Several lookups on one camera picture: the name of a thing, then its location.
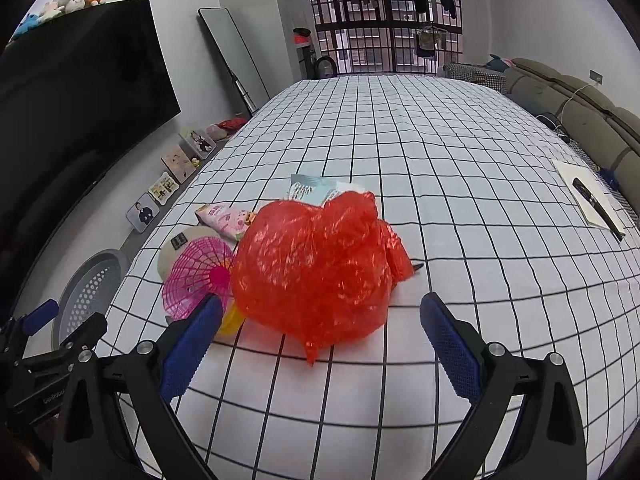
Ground photo frame man in suit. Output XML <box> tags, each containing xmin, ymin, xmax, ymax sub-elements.
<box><xmin>126</xmin><ymin>193</ymin><xmax>160</xmax><ymax>233</ymax></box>

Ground olive green sofa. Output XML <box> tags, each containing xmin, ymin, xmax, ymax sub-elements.
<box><xmin>503</xmin><ymin>58</ymin><xmax>639</xmax><ymax>209</ymax></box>

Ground yellow plastic container lid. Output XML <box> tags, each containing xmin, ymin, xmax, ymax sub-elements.
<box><xmin>217</xmin><ymin>301</ymin><xmax>245</xmax><ymax>337</ymax></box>

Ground black window grille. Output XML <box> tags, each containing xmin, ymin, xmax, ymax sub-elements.
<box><xmin>310</xmin><ymin>0</ymin><xmax>463</xmax><ymax>75</ymax></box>

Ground white notebook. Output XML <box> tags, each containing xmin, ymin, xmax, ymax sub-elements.
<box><xmin>552</xmin><ymin>159</ymin><xmax>626</xmax><ymax>236</ymax></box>

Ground grey perforated laundry basket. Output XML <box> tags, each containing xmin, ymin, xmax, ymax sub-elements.
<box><xmin>51</xmin><ymin>249</ymin><xmax>129</xmax><ymax>349</ymax></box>

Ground plush toys on television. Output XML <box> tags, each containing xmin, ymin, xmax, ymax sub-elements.
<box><xmin>10</xmin><ymin>0</ymin><xmax>105</xmax><ymax>41</ymax></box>

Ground red plastic bag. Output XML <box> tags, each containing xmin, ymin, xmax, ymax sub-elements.
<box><xmin>231</xmin><ymin>191</ymin><xmax>416</xmax><ymax>363</ymax></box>

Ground red cloth item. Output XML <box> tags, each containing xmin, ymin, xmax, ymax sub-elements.
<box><xmin>217</xmin><ymin>116</ymin><xmax>247</xmax><ymax>133</ymax></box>

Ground leaning standing mirror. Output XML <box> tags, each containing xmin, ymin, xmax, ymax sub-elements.
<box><xmin>198</xmin><ymin>8</ymin><xmax>270</xmax><ymax>116</ymax></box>

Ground black wall television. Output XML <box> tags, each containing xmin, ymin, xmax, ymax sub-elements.
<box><xmin>1</xmin><ymin>0</ymin><xmax>180</xmax><ymax>284</ymax></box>

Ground white checkered bed sheet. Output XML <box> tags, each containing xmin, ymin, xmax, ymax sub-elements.
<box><xmin>96</xmin><ymin>75</ymin><xmax>639</xmax><ymax>479</ymax></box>

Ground light blue wipes packet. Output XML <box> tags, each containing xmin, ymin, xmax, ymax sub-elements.
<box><xmin>285</xmin><ymin>174</ymin><xmax>366</xmax><ymax>206</ymax></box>

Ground black floor fan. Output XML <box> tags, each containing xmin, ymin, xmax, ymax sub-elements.
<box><xmin>314</xmin><ymin>55</ymin><xmax>338</xmax><ymax>79</ymax></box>

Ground black pen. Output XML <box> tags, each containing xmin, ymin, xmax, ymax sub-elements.
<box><xmin>572</xmin><ymin>178</ymin><xmax>625</xmax><ymax>242</ymax></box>

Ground pink snack packet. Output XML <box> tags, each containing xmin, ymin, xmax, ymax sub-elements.
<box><xmin>195</xmin><ymin>204</ymin><xmax>256</xmax><ymax>240</ymax></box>

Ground yellow cartoon photo frame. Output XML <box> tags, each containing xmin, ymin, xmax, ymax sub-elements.
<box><xmin>148</xmin><ymin>171</ymin><xmax>179</xmax><ymax>206</ymax></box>

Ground beige plush round cushion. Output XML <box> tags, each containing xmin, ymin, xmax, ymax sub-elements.
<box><xmin>157</xmin><ymin>226</ymin><xmax>227</xmax><ymax>282</ymax></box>

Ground pink portrait photo frame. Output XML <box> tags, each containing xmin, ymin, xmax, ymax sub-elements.
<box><xmin>160</xmin><ymin>145</ymin><xmax>196</xmax><ymax>184</ymax></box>

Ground tilted character photo frame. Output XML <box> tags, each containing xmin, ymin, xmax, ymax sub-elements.
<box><xmin>180</xmin><ymin>127</ymin><xmax>215</xmax><ymax>159</ymax></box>

